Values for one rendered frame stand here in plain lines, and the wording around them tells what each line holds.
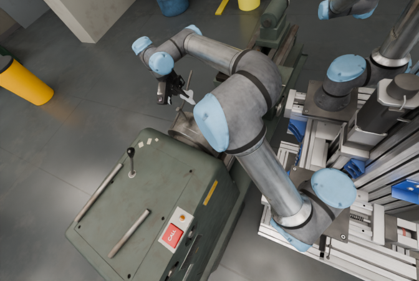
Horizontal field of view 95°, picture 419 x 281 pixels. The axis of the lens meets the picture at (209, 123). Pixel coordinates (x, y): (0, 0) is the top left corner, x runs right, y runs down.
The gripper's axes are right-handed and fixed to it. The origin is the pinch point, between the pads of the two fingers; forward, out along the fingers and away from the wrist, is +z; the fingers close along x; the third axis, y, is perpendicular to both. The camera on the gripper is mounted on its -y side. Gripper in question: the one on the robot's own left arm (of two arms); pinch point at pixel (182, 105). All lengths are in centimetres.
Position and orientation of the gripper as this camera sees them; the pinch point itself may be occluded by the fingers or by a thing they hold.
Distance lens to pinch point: 97.4
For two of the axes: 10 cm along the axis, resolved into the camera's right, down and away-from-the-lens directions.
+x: -8.8, -0.4, 4.8
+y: 3.0, -8.3, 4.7
